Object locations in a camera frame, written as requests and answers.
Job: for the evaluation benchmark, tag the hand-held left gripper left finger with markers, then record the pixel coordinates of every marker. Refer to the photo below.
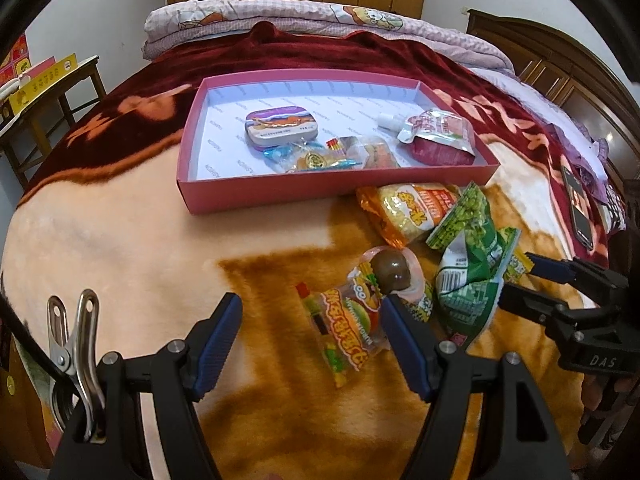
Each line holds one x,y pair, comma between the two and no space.
217,345

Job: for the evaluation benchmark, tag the red and tan printed blanket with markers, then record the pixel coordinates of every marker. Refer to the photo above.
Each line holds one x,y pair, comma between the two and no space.
150,240

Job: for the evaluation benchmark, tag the yellow lemon candy packet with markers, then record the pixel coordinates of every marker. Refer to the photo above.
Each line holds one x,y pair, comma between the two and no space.
424,305

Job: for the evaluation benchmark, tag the orange rice cracker packet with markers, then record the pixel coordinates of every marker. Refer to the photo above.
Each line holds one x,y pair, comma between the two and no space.
405,210

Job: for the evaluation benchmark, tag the yellow cardboard box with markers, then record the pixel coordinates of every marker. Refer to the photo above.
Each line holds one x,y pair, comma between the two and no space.
45,77

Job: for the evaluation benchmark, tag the red yellow patterned board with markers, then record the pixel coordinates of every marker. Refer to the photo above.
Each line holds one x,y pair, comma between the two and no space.
15,57

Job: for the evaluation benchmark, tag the pink cardboard box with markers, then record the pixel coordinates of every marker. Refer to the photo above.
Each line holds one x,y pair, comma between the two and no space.
320,95

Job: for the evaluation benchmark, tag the purple candy tin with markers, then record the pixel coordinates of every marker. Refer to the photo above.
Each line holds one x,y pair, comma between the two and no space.
280,127

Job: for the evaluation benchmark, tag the black smartphone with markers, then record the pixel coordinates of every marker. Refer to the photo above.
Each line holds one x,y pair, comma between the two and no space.
579,205

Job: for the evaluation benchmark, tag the folded pink cartoon quilt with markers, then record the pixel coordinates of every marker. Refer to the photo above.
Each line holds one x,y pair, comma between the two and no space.
300,17

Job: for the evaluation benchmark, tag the lilac bed sheet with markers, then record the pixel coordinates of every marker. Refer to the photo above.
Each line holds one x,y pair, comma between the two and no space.
585,155

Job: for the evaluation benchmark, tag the metal spring clip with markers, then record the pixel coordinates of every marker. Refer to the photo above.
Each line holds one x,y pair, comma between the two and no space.
75,350

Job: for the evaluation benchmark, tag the small wooden table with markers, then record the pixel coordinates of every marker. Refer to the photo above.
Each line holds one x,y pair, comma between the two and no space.
60,90

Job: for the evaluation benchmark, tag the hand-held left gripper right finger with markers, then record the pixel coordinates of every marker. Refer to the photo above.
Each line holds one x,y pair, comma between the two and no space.
407,350

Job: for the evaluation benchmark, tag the pink jelly drink pouch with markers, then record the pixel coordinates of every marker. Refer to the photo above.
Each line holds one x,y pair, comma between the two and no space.
435,127

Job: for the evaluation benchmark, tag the clear gold coin candy packet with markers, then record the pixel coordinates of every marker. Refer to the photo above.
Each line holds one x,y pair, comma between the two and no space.
312,160

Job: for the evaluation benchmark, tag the green pea snack packet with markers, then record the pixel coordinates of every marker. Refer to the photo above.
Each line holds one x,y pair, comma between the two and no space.
470,285
460,215

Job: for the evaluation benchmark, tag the brown wooden furniture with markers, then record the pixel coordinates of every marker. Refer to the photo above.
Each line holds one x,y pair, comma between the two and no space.
25,410

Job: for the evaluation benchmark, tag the dark wooden headboard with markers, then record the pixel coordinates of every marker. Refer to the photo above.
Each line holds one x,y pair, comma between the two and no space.
575,70

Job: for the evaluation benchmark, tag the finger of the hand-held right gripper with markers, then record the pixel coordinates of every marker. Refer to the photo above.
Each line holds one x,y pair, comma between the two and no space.
525,302
550,267

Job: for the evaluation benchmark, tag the brown ball jelly cup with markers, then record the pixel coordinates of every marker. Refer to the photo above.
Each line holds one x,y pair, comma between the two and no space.
392,272

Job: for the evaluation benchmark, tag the person's right hand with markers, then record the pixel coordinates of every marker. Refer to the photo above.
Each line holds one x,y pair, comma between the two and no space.
591,394

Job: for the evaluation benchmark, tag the clear colourful gummy packet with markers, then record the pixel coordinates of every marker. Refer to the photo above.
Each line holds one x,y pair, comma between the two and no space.
345,325

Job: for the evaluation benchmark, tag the rainbow candy stick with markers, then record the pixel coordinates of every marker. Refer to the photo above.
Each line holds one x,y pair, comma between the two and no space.
335,147

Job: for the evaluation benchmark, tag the white object on yellow box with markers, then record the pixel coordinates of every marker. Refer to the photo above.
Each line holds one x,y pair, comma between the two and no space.
12,87

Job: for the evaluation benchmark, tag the clear orange snack packet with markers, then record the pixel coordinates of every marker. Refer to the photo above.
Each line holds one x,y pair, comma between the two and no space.
377,155

